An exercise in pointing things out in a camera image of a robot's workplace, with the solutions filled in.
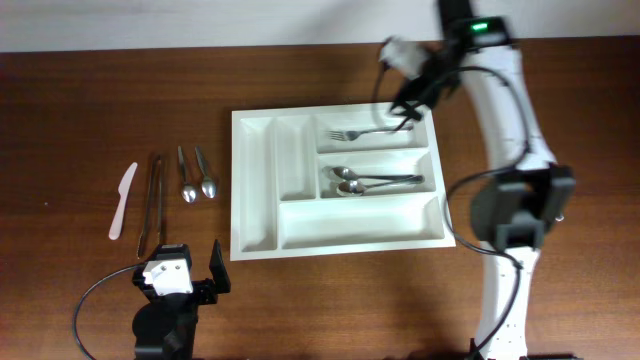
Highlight white plastic cutlery tray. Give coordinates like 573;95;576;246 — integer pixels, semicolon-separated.
230;103;455;261

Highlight small metal teaspoon right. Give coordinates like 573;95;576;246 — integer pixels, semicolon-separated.
195;146;217;199

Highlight small metal teaspoon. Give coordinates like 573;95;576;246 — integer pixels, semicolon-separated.
195;146;217;199
177;146;197;203

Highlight right black camera cable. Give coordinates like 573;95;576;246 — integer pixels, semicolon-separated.
370;62;532;360

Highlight long metal tongs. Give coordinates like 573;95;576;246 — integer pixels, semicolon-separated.
136;155;164;259

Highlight black camera cable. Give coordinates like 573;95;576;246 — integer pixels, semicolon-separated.
370;62;532;360
72;264;146;360

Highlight small metal teaspoon left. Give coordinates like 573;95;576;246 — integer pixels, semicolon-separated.
177;146;197;203

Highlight large metal spoon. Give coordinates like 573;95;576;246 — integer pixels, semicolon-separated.
329;166;424;181
336;175;424;197

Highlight left black camera cable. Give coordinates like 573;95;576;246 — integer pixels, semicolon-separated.
72;264;146;360

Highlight metal fork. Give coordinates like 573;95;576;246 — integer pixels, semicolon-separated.
326;125;414;142

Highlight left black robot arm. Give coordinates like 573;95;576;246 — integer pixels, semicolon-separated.
132;241;231;360

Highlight pink plastic knife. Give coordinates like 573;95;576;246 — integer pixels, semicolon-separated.
108;162;138;240

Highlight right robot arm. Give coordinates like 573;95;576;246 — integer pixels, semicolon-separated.
380;0;576;359

